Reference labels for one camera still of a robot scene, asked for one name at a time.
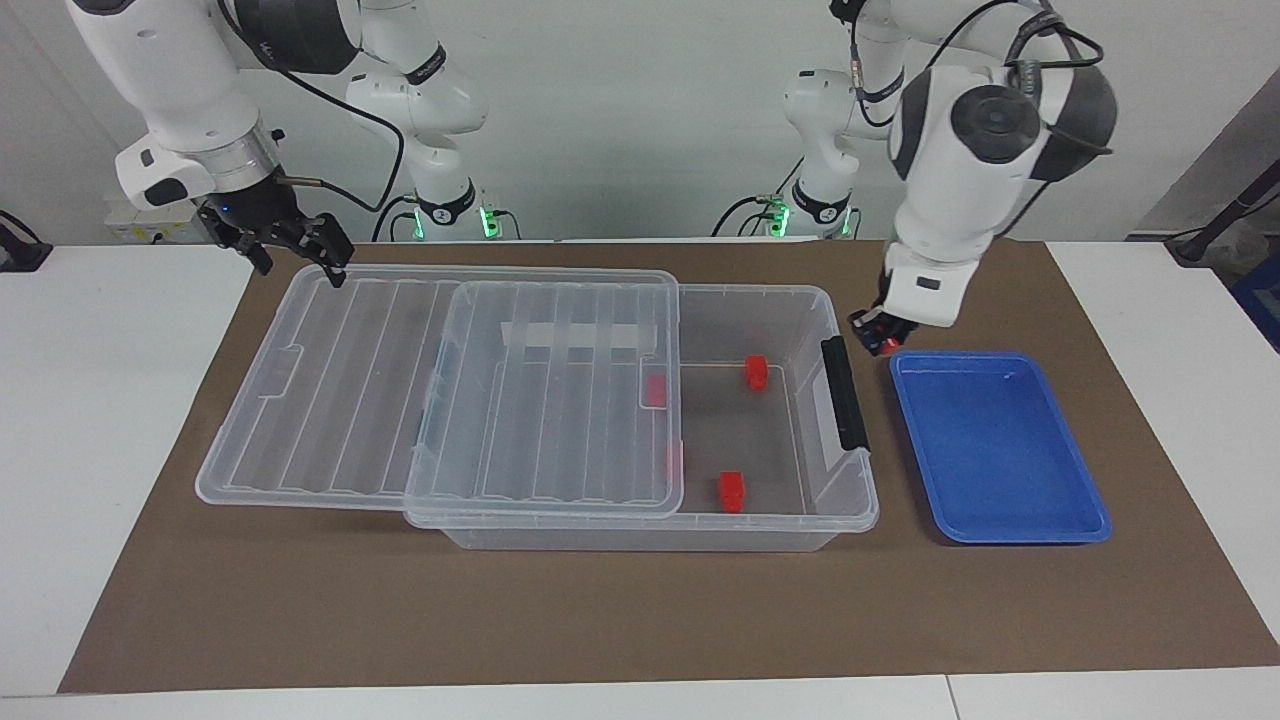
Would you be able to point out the brown table mat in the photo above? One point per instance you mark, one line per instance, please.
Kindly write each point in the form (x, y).
(600, 620)

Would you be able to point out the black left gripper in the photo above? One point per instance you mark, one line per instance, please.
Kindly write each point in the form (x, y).
(890, 322)

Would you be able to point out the black slanted pole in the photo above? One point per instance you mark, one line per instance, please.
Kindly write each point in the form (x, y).
(1225, 215)

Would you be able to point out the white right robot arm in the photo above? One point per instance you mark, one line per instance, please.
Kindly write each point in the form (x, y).
(170, 80)

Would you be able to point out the clear plastic storage box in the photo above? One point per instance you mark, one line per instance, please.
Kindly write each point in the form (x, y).
(740, 420)

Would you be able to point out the white power strip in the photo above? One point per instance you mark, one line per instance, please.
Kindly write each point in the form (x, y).
(140, 228)

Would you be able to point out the clear ribbed plastic lid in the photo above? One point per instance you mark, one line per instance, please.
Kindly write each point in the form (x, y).
(340, 400)

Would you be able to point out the blue plastic tray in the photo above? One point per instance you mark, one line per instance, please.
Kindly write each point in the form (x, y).
(1000, 450)

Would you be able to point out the red block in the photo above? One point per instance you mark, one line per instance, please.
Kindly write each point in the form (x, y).
(655, 390)
(731, 490)
(757, 372)
(888, 346)

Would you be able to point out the black clamp mount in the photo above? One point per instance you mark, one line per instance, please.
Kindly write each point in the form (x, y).
(20, 250)

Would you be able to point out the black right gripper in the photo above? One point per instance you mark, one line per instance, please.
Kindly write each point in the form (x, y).
(250, 215)

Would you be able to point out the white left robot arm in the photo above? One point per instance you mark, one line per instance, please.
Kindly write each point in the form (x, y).
(960, 200)

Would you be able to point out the blue crate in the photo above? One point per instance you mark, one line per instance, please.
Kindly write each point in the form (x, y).
(1262, 300)

